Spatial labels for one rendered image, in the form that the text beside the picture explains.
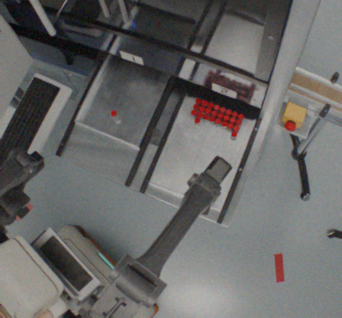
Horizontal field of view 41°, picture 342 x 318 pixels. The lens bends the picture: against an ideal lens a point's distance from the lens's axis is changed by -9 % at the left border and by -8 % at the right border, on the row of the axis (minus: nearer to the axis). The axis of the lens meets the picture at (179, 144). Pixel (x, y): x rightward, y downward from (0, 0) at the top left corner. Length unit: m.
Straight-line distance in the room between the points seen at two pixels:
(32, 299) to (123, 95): 0.90
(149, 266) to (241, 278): 1.60
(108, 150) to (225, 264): 1.06
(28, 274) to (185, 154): 0.76
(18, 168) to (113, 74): 0.71
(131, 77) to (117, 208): 0.98
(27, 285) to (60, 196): 1.48
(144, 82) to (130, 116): 0.14
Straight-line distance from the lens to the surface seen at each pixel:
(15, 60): 1.94
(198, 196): 1.20
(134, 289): 0.98
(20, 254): 1.33
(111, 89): 1.85
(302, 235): 2.63
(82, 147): 1.81
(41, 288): 1.30
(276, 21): 1.14
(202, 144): 1.75
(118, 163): 1.76
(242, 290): 2.59
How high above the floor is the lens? 2.58
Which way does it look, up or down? 75 degrees down
